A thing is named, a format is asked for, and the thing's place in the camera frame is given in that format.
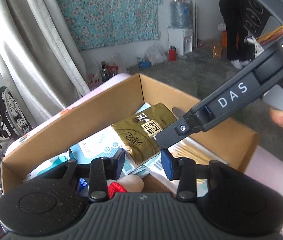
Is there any blue water jug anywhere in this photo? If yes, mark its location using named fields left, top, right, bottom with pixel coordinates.
left=170, top=1, right=192, bottom=29

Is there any red thermos bottle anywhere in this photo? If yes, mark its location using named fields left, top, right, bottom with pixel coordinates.
left=169, top=46, right=177, bottom=61

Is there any light blue checked towel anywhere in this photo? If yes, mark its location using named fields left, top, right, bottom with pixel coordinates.
left=136, top=102, right=152, bottom=114

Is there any clear plastic bag on floor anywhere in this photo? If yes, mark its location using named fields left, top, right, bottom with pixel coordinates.
left=145, top=43, right=167, bottom=65

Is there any face masks plastic pack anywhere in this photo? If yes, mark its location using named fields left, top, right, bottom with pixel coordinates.
left=23, top=152, right=70, bottom=182

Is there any person in black clothes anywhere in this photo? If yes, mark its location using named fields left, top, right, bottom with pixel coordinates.
left=219, top=0, right=250, bottom=69

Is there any gold tissue pack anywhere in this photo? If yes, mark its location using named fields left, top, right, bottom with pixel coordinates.
left=111, top=103, right=177, bottom=166

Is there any red white bag on floor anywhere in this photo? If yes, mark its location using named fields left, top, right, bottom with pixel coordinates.
left=85, top=53, right=127, bottom=90

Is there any teal floral wall cloth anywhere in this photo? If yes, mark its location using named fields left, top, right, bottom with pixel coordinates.
left=56, top=0, right=163, bottom=51

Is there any white water dispenser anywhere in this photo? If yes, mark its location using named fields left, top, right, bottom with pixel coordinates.
left=168, top=28, right=193, bottom=56

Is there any brown cardboard box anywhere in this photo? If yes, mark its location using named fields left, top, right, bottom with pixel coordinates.
left=1, top=74, right=259, bottom=193

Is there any plush doll red shirt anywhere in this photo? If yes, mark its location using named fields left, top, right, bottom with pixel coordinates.
left=78, top=174, right=145, bottom=199

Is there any beige curtain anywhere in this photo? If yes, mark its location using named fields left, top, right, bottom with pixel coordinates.
left=0, top=0, right=90, bottom=126

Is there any blue white bandage box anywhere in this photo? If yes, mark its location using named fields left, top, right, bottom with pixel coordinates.
left=69, top=126, right=127, bottom=164

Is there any cotton swabs plastic bag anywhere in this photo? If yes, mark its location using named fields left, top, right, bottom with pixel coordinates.
left=131, top=134, right=230, bottom=198

